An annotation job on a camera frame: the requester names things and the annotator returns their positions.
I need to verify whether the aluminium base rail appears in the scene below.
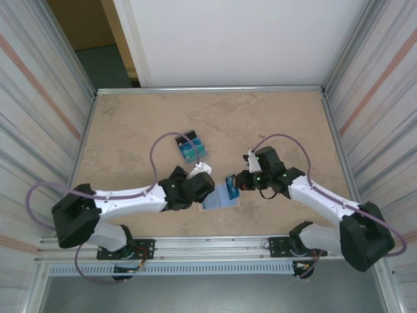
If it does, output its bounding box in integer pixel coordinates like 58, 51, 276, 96
34, 233, 392, 263

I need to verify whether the tan wooden door edge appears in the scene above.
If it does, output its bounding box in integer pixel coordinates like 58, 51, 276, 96
100, 0, 140, 80

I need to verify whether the light blue credit card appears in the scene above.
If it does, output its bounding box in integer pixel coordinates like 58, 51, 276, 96
177, 138, 205, 153

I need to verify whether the aluminium table edge bar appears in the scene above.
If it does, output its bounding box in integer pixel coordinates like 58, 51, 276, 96
95, 85, 325, 96

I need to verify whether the clear acrylic card stand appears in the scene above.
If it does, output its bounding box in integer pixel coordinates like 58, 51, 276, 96
174, 129, 209, 164

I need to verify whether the aluminium frame post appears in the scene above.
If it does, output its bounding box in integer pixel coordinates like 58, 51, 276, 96
321, 0, 375, 95
44, 0, 98, 98

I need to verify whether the small green circuit board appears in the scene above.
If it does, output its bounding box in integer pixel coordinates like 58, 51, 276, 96
113, 260, 147, 273

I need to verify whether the aluminium table side bar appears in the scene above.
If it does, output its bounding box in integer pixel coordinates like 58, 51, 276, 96
321, 93, 369, 234
58, 93, 98, 237

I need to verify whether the beige leather card holder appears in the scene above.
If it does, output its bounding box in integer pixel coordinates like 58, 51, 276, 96
198, 182, 242, 213

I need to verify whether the grey slotted cable duct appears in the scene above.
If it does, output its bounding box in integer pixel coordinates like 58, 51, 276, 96
47, 262, 296, 277

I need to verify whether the black credit card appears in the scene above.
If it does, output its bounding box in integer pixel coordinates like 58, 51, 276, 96
175, 129, 197, 144

